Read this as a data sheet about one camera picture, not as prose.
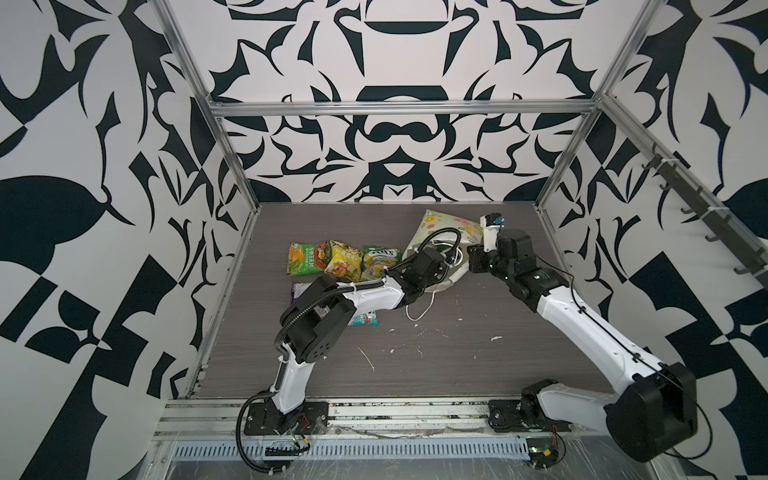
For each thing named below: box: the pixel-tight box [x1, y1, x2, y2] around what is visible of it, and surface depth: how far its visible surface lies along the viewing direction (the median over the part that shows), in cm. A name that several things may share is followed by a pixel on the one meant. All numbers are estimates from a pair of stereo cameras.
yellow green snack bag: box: [360, 245, 403, 281], surface depth 104 cm
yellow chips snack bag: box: [324, 240, 364, 283], surface depth 98 cm
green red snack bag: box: [287, 242, 330, 276], surface depth 104 cm
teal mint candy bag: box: [348, 310, 379, 327], surface depth 91 cm
